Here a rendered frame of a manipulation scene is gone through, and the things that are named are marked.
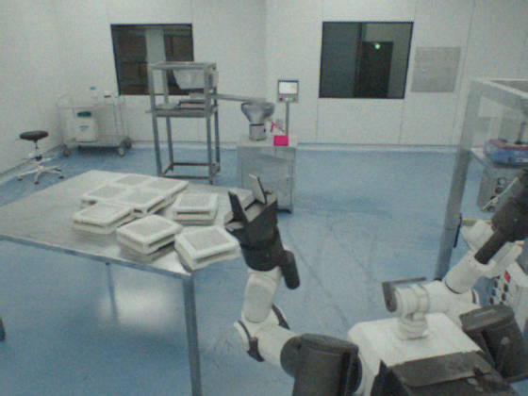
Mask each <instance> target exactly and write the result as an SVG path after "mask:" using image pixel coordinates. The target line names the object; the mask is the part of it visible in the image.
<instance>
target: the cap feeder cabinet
mask: <svg viewBox="0 0 528 396"><path fill-rule="evenodd" d="M273 135H286V134H266V137H268V138H265V139H262V140H259V141H256V140H253V139H250V138H248V137H249V134H241V135H240V137H239V141H238V143H237V145H236V149H237V179H238V189H240V190H251V186H250V181H249V176H248V174H249V173H254V174H256V175H258V176H259V179H260V181H261V184H262V187H263V189H266V188H267V187H269V188H270V189H272V190H274V191H275V192H276V195H277V199H278V208H277V209H289V214H291V210H292V209H293V207H294V194H295V167H296V148H297V143H296V135H295V134H289V146H273Z"/></svg>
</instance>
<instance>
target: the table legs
mask: <svg viewBox="0 0 528 396"><path fill-rule="evenodd" d="M182 286H183V297H184V307H185V320H186V330H187V342H188V352H189V363H190V384H191V395H192V396H203V394H202V382H201V369H200V356H199V344H198V331H197V319H196V304H195V292H194V280H193V279H192V280H191V281H187V280H182ZM5 339H6V331H5V327H4V324H3V321H2V318H1V315H0V341H4V340H5Z"/></svg>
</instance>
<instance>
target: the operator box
mask: <svg viewBox="0 0 528 396"><path fill-rule="evenodd" d="M505 270H507V271H508V273H509V274H510V276H511V279H510V283H508V282H507V280H506V279H505V278H504V277H503V276H504V272H505ZM505 270H504V271H503V272H501V273H500V278H502V281H501V279H497V278H496V280H497V281H498V287H497V288H496V297H497V298H498V299H497V298H496V297H493V296H492V297H493V298H494V304H498V303H499V302H500V301H503V300H502V299H501V295H502V293H503V292H504V291H503V282H504V283H505V284H508V287H509V290H510V293H511V294H512V297H513V296H514V297H513V298H512V297H511V295H510V293H509V292H507V293H506V292H504V293H505V294H506V299H507V300H508V302H507V300H505V301H503V304H504V305H509V306H510V305H511V307H512V308H513V310H514V318H515V319H516V321H517V323H518V326H519V328H520V331H521V332H522V331H523V328H524V324H525V322H526V319H527V316H528V277H527V276H526V275H525V273H524V272H523V271H522V269H521V268H520V266H519V265H518V264H517V263H516V261H513V262H512V263H511V264H510V265H509V266H508V267H507V268H506V269H505ZM499 289H500V290H499Z"/></svg>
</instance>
